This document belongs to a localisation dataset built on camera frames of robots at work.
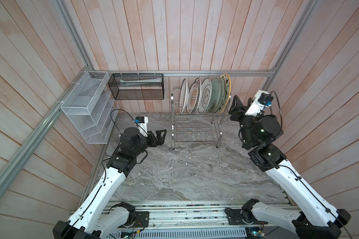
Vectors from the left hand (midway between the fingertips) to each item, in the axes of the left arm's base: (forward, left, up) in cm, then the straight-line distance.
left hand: (159, 133), depth 73 cm
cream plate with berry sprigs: (+34, -39, -1) cm, 52 cm away
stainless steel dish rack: (+24, -22, -24) cm, 41 cm away
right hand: (+3, -33, +21) cm, 39 cm away
